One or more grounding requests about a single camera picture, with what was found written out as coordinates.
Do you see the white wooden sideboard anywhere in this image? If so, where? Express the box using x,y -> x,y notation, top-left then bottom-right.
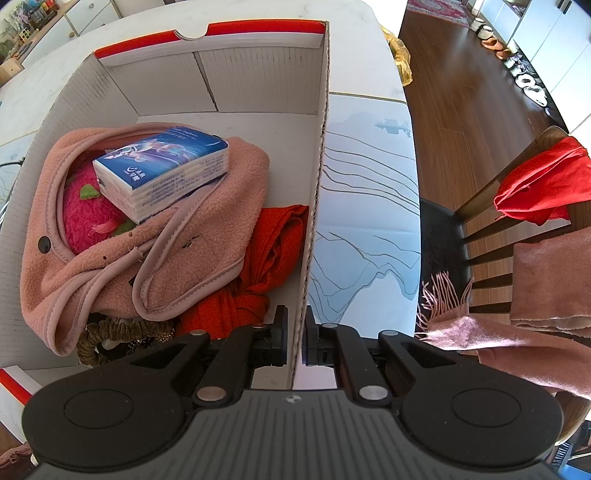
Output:
0,0 -> 123,88

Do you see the pink plush fruit toy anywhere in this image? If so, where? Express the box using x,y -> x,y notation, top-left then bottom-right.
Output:
62,159 -> 139,257

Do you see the pink fleece bag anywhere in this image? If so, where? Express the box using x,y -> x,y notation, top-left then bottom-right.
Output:
19,122 -> 271,357

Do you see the yellow plastic bag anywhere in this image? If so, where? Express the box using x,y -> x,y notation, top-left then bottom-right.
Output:
379,25 -> 413,87

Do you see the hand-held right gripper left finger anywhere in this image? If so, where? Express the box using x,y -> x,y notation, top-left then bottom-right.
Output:
124,305 -> 289,408

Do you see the black white slipper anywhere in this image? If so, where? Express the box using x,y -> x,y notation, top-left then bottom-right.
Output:
515,74 -> 549,107
503,55 -> 536,77

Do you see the white cardboard box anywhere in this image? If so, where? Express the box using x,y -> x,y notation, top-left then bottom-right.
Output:
0,19 -> 331,444

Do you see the red patterned rug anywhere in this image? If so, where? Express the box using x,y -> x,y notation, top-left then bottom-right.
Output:
406,0 -> 474,26

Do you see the blue tissue pack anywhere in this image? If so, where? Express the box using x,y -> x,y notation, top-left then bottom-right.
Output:
92,127 -> 230,226

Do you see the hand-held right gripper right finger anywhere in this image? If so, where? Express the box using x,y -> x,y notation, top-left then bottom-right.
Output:
302,305 -> 458,408

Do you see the pink fringed scarf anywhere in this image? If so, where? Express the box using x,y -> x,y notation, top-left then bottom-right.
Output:
414,231 -> 591,400

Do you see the white wall cabinet unit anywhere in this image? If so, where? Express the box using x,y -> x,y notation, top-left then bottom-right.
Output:
475,0 -> 591,134

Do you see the light blue printed table mat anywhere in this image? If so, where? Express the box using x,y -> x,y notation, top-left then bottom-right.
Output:
295,92 -> 423,391

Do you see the red cloth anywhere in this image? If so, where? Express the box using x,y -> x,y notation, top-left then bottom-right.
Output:
175,204 -> 309,340
494,137 -> 591,226

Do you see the brown scrunchie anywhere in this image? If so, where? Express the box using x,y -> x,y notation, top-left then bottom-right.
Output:
76,318 -> 176,367

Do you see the dark wooden chair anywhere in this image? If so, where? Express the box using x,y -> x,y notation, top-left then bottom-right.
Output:
419,126 -> 591,446

